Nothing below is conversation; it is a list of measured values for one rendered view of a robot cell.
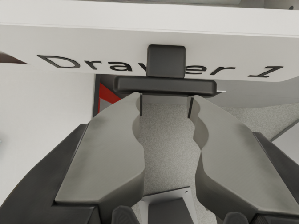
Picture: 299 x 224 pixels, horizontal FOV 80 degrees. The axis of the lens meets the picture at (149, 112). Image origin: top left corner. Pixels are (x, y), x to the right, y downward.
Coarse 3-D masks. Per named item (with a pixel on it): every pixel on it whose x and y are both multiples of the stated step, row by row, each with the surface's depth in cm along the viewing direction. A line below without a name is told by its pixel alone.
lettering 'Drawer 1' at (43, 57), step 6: (48, 60) 18; (72, 60) 17; (84, 60) 17; (78, 66) 19; (90, 66) 19; (114, 66) 18; (120, 66) 18; (126, 66) 18; (144, 66) 18; (186, 66) 18; (192, 66) 17; (198, 66) 17; (270, 66) 16; (276, 66) 16; (282, 66) 16; (186, 72) 19; (216, 72) 19; (264, 72) 18; (270, 72) 18
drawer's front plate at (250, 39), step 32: (0, 0) 11; (32, 0) 11; (64, 0) 11; (0, 32) 12; (32, 32) 12; (64, 32) 12; (96, 32) 12; (128, 32) 11; (160, 32) 11; (192, 32) 11; (224, 32) 11; (256, 32) 11; (288, 32) 11; (32, 64) 20; (64, 64) 19; (96, 64) 18; (192, 64) 17; (224, 64) 17; (256, 64) 16; (288, 64) 16
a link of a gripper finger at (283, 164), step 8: (256, 136) 8; (264, 136) 8; (264, 144) 8; (272, 144) 8; (272, 152) 7; (280, 152) 7; (272, 160) 7; (280, 160) 7; (288, 160) 7; (280, 168) 6; (288, 168) 6; (296, 168) 6; (280, 176) 6; (288, 176) 6; (296, 176) 6; (288, 184) 6; (296, 184) 6; (296, 192) 6; (296, 200) 5; (256, 216) 5; (264, 216) 5; (272, 216) 5; (280, 216) 5
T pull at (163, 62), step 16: (160, 48) 13; (176, 48) 13; (160, 64) 13; (176, 64) 13; (128, 80) 12; (144, 80) 12; (160, 80) 12; (176, 80) 12; (192, 80) 12; (208, 80) 12; (208, 96) 13
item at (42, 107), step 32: (0, 64) 28; (0, 96) 28; (32, 96) 28; (64, 96) 28; (96, 96) 29; (0, 128) 28; (32, 128) 28; (64, 128) 28; (0, 160) 27; (32, 160) 27; (0, 192) 27
